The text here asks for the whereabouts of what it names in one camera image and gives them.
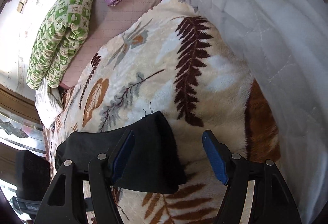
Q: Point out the black chair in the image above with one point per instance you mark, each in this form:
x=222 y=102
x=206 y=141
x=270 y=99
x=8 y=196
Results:
x=33 y=179

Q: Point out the green patterned folded quilt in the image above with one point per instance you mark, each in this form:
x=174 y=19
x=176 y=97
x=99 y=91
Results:
x=63 y=31

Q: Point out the black pants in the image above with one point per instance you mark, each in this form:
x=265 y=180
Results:
x=153 y=165

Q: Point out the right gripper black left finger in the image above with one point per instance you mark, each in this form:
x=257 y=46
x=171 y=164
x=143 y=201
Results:
x=64 y=200

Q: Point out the pink quilted bed sheet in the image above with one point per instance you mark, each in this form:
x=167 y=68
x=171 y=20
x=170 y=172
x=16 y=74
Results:
x=106 y=22

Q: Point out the leaf-patterned plush blanket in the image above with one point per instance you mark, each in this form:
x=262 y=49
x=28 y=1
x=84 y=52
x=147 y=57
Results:
x=174 y=61

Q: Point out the grey quilted blanket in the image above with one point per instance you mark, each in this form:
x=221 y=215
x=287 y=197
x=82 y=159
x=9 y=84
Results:
x=284 y=43

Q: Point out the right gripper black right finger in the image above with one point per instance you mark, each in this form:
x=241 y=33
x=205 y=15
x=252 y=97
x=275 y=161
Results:
x=256 y=192

